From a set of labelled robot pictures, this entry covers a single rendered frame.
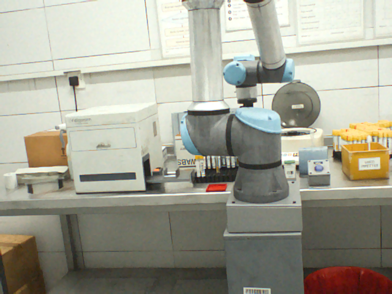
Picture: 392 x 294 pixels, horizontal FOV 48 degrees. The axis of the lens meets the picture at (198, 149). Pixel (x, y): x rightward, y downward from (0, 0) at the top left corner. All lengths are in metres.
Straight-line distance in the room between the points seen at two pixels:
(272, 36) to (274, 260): 0.61
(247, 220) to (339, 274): 0.87
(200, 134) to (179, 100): 1.03
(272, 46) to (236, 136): 0.32
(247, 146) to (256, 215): 0.18
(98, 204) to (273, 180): 0.74
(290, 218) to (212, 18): 0.55
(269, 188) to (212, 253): 1.26
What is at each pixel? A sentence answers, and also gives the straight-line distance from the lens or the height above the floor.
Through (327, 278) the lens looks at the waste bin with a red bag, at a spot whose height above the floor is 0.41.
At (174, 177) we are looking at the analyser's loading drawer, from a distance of 1.61.
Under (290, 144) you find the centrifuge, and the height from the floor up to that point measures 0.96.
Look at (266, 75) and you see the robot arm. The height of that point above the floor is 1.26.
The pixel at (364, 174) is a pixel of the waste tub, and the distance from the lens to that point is 1.61.
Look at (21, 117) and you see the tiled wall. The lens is 2.54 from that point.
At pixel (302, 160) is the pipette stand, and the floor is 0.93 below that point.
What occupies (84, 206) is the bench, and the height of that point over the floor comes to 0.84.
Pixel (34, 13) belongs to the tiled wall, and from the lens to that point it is 2.46.
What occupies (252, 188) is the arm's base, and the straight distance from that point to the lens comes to 1.16.
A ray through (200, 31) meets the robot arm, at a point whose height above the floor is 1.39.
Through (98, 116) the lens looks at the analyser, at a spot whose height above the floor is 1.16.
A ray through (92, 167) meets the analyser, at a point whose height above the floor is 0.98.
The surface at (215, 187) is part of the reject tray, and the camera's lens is 1.59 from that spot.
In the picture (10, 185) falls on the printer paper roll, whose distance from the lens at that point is 2.01.
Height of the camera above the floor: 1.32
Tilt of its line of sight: 11 degrees down
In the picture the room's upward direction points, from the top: 5 degrees counter-clockwise
